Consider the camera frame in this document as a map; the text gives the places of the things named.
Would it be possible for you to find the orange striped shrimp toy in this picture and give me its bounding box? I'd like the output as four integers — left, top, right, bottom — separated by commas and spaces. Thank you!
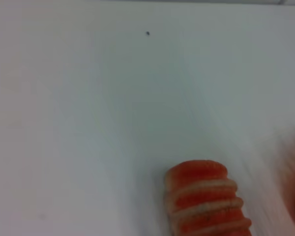
164, 159, 253, 236

